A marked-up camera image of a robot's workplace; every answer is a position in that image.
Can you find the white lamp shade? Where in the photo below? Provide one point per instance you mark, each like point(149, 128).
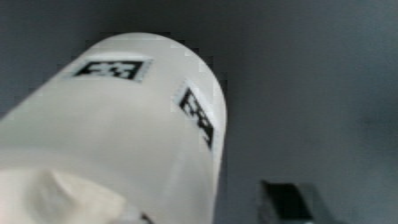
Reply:
point(112, 139)

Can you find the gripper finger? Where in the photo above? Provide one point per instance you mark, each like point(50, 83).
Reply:
point(284, 206)

